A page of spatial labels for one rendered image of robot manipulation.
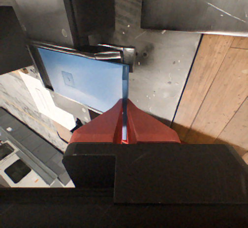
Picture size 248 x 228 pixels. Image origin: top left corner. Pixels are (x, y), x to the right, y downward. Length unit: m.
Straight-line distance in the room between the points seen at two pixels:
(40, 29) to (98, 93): 0.11
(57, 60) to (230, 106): 0.24
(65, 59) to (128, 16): 0.11
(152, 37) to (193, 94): 0.10
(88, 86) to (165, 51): 0.12
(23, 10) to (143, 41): 0.16
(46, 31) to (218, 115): 0.26
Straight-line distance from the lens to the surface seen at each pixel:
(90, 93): 0.17
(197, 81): 0.20
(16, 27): 0.42
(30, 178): 5.54
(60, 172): 5.20
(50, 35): 0.19
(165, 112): 0.24
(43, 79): 0.26
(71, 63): 0.17
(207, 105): 0.22
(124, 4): 0.22
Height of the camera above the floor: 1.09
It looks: 43 degrees down
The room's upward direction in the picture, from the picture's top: 136 degrees counter-clockwise
